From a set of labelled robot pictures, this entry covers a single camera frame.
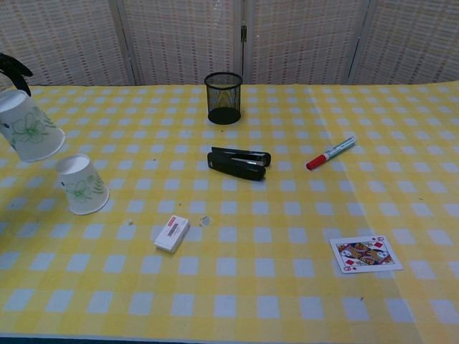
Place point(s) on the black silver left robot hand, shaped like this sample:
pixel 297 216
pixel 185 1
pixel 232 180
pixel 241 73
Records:
pixel 16 71

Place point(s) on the white paper cup green flower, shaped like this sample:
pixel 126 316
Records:
pixel 30 125
pixel 84 188

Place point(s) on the woven folding screen panel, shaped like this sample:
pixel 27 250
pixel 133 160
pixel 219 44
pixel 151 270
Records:
pixel 61 39
pixel 412 39
pixel 186 36
pixel 301 39

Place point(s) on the black mesh pen holder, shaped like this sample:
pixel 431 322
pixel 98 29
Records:
pixel 224 100

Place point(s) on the white staple box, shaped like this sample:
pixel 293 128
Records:
pixel 173 234

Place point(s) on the metal screen hinge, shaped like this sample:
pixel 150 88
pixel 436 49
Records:
pixel 244 32

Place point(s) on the black stapler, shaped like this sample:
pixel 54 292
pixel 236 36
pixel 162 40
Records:
pixel 238 163

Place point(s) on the yellow white checked tablecloth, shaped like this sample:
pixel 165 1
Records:
pixel 222 272
pixel 412 161

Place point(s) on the red capped white marker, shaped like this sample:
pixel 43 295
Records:
pixel 330 153

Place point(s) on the queen of diamonds playing card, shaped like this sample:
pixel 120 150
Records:
pixel 365 254

